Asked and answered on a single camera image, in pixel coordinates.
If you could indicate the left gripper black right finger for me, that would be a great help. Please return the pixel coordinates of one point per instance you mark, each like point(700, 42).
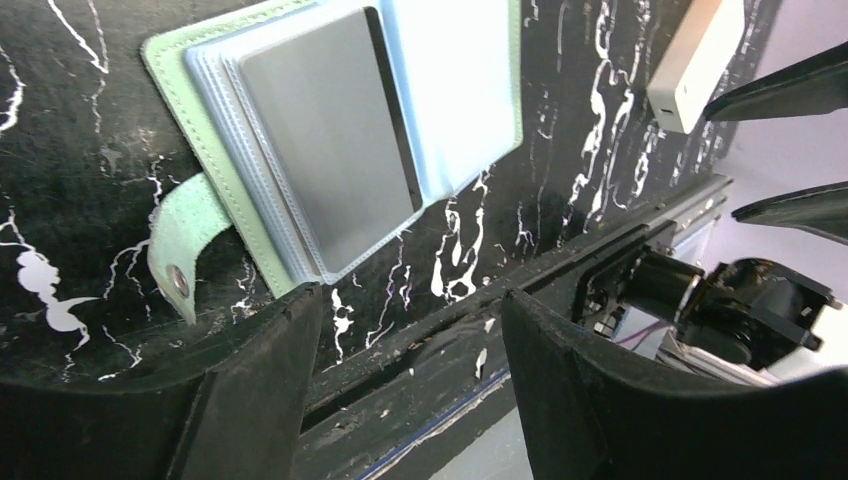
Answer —
point(592, 410)

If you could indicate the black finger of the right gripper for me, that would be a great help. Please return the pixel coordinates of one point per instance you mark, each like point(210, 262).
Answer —
point(821, 211)
point(814, 86)

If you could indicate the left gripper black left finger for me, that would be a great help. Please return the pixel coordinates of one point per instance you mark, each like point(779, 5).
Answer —
point(229, 406)

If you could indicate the green card holder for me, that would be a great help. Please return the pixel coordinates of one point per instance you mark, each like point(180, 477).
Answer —
point(456, 68)

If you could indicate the dark grey credit card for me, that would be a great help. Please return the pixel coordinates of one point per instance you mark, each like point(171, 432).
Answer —
point(323, 96)

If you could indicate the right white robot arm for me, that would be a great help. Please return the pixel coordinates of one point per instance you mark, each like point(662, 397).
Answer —
point(753, 321)

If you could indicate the white square box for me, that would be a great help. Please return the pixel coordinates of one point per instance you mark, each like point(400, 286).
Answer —
point(699, 52)

